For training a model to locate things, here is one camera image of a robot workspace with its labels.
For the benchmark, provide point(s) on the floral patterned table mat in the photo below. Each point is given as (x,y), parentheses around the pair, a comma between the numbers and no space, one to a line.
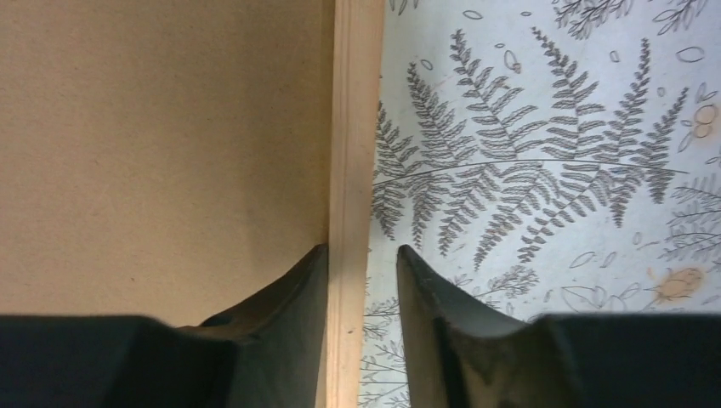
(545,156)

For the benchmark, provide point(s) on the brown cardboard backing board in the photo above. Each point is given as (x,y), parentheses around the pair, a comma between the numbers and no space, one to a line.
(167,158)

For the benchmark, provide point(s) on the orange picture frame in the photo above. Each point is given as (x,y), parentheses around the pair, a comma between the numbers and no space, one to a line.
(353,49)

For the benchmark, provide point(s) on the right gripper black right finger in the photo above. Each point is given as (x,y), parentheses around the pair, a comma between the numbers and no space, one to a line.
(460,352)

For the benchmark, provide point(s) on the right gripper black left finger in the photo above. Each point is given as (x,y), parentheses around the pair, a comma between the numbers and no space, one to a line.
(263,352)

